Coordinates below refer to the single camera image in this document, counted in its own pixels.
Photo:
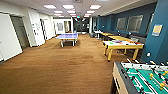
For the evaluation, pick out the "green foosball table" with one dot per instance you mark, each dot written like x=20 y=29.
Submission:
x=143 y=78

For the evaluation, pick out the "interior glass window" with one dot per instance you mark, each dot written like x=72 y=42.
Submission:
x=135 y=23
x=150 y=23
x=121 y=24

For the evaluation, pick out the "yellow air hockey table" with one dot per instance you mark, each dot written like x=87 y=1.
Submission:
x=121 y=45

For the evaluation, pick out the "white wall outlet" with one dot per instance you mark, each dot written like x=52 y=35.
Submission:
x=147 y=54

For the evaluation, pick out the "white double door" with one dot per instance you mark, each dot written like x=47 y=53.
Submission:
x=10 y=38

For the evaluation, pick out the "square ceiling light panel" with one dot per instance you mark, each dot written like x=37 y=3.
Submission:
x=95 y=6
x=71 y=12
x=58 y=12
x=88 y=12
x=50 y=6
x=68 y=6

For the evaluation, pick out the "wooden top table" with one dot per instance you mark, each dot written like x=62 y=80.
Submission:
x=121 y=38
x=106 y=34

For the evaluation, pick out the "yellow wall notice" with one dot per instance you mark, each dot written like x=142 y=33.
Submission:
x=157 y=30

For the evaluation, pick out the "blue ping pong table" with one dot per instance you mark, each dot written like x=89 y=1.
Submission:
x=67 y=36

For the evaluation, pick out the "small white table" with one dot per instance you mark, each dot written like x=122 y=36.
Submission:
x=97 y=32

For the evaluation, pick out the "grey trash can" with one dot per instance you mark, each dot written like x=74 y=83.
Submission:
x=91 y=34

